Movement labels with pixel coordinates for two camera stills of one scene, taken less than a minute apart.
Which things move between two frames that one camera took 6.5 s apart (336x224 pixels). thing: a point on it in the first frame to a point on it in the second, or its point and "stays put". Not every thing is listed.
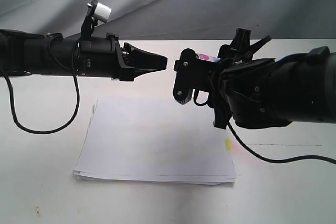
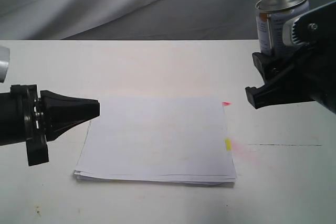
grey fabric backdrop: x=173 y=6 stays put
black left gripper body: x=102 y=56 to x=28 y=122
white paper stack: x=155 y=140 stays put
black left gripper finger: x=132 y=56 to x=61 y=113
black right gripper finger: x=186 y=66 to x=311 y=34
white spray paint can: x=208 y=54 to x=281 y=4
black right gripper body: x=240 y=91 to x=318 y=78
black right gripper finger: x=203 y=74 to x=289 y=89
